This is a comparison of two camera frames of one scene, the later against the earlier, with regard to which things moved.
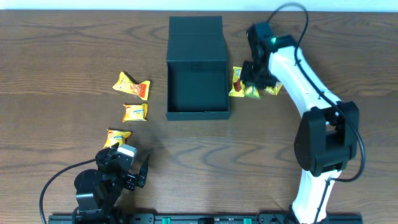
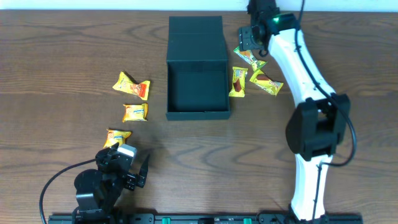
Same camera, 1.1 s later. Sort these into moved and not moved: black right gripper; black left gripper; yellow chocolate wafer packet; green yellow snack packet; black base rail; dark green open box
Moved: black right gripper; green yellow snack packet
Not moved: black base rail; yellow chocolate wafer packet; black left gripper; dark green open box
